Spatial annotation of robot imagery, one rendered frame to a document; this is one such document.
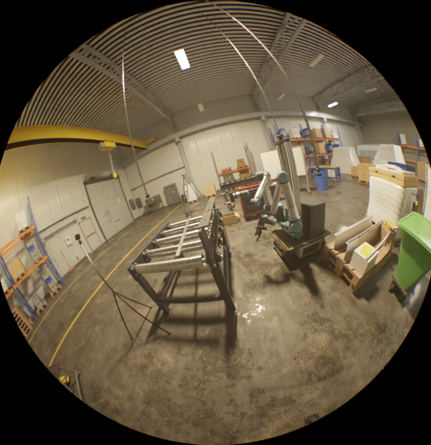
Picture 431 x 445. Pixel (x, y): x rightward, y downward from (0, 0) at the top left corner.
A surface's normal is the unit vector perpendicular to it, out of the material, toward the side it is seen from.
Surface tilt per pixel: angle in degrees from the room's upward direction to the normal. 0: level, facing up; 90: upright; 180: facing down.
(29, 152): 90
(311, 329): 0
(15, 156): 90
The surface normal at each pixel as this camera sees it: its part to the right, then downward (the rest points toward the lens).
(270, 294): -0.28, -0.90
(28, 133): 0.96, -0.24
